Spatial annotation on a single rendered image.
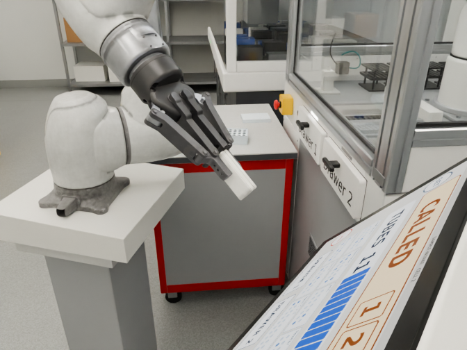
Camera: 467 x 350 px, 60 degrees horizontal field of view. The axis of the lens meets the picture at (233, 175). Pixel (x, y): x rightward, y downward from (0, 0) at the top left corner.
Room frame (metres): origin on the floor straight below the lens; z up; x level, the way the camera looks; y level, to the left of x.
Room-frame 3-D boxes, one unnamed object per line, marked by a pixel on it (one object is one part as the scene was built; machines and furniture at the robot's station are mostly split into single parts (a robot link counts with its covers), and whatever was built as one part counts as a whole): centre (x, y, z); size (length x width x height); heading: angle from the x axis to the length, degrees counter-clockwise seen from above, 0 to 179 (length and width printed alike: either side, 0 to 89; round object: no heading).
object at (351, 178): (1.00, -0.30, 0.87); 0.29 x 0.02 x 0.11; 6
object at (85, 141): (0.96, 0.38, 1.00); 0.18 x 0.16 x 0.22; 116
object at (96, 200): (0.94, 0.40, 0.86); 0.22 x 0.18 x 0.06; 171
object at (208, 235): (1.69, 0.07, 0.38); 0.62 x 0.58 x 0.76; 6
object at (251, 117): (1.78, -0.10, 0.77); 0.13 x 0.09 x 0.02; 96
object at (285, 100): (1.64, -0.22, 0.88); 0.07 x 0.05 x 0.07; 6
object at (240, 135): (1.52, 0.00, 0.78); 0.12 x 0.08 x 0.04; 86
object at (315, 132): (1.31, -0.27, 0.87); 0.29 x 0.02 x 0.11; 6
